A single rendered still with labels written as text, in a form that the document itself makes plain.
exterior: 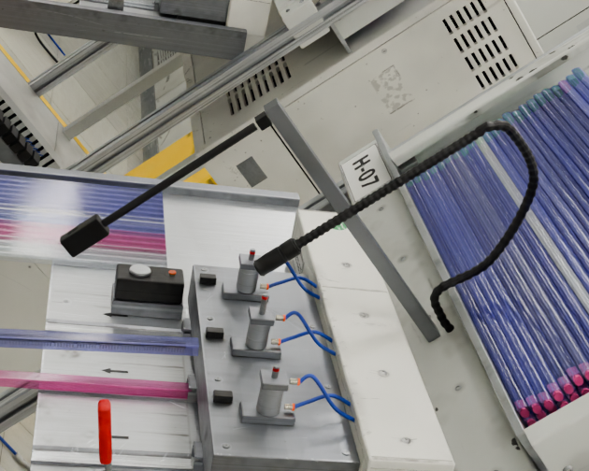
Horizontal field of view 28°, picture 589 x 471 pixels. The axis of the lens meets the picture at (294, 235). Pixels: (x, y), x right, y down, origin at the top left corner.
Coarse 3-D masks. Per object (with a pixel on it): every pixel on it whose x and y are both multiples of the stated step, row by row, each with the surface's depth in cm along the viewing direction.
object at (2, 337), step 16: (0, 336) 101; (16, 336) 101; (32, 336) 101; (48, 336) 101; (64, 336) 102; (80, 336) 102; (96, 336) 103; (112, 336) 103; (128, 336) 103; (144, 336) 104; (160, 336) 104; (176, 336) 104; (128, 352) 103; (144, 352) 103; (160, 352) 103; (176, 352) 104; (192, 352) 104
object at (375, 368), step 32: (320, 224) 142; (320, 256) 135; (352, 256) 137; (320, 288) 129; (352, 288) 130; (384, 288) 131; (352, 320) 124; (384, 320) 125; (352, 352) 118; (384, 352) 119; (352, 384) 113; (384, 384) 114; (416, 384) 115; (352, 416) 110; (384, 416) 109; (416, 416) 110; (384, 448) 105; (416, 448) 105; (448, 448) 106
